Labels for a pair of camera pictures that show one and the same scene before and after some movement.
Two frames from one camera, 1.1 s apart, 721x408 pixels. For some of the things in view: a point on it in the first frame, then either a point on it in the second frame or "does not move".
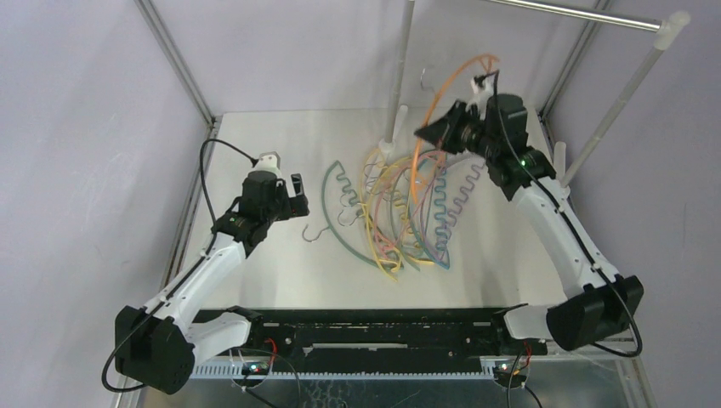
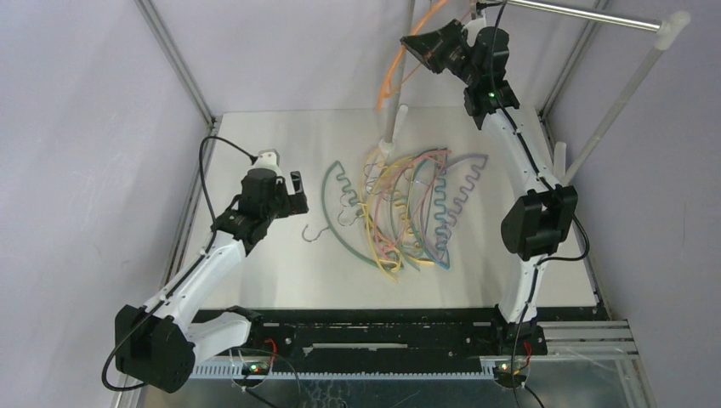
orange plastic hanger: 486,59 -> 401,49
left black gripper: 294,206 does not move
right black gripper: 452,130 -> 446,48
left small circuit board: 255,368 does not move
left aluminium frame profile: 211,121 does not move
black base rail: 369,335 does not move
